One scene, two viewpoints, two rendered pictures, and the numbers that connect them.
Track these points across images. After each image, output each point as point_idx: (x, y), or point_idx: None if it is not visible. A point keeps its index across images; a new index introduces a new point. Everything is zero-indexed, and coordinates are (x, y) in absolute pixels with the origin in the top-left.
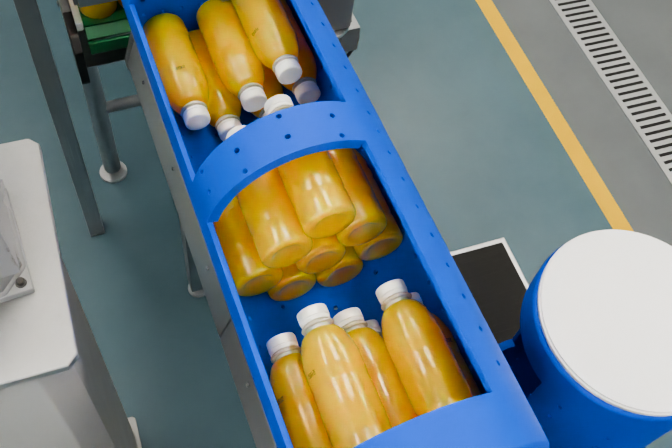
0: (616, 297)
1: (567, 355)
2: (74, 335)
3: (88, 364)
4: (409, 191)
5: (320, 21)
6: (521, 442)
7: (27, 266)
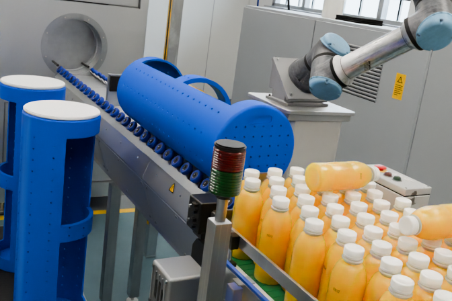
0: (68, 110)
1: (94, 107)
2: (250, 94)
3: None
4: (158, 80)
5: (194, 98)
6: (135, 60)
7: (270, 97)
